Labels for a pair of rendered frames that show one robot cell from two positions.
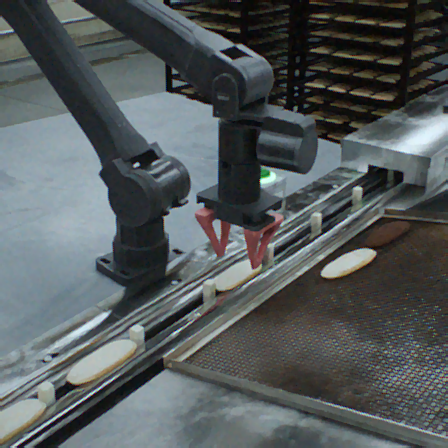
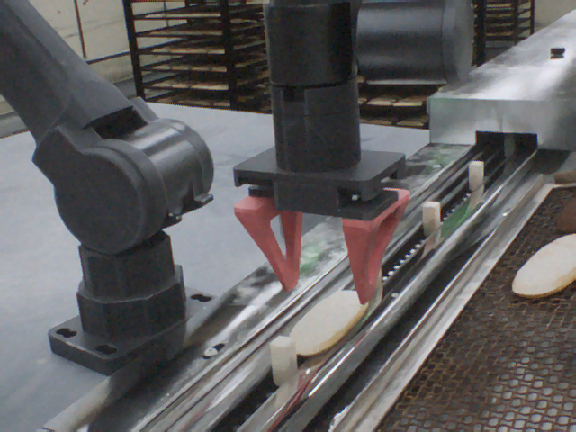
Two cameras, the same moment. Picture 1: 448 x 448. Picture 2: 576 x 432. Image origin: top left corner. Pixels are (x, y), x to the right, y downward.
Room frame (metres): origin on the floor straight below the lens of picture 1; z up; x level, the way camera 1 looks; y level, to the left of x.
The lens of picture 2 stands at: (0.40, 0.06, 1.12)
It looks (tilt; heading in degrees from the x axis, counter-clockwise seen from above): 19 degrees down; 354
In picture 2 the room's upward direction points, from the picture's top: 5 degrees counter-clockwise
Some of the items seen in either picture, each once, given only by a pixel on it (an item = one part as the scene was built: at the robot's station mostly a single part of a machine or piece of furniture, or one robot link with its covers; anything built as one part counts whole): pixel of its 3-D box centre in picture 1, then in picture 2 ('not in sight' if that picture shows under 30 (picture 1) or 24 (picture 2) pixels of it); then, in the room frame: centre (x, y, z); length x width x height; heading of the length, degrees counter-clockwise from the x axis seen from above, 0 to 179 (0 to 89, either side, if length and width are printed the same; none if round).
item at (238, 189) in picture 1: (239, 183); (317, 133); (0.90, -0.02, 0.99); 0.10 x 0.07 x 0.07; 52
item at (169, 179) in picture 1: (152, 196); (143, 195); (0.98, 0.11, 0.94); 0.09 x 0.05 x 0.10; 59
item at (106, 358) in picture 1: (102, 359); not in sight; (0.70, 0.14, 0.86); 0.10 x 0.04 x 0.01; 143
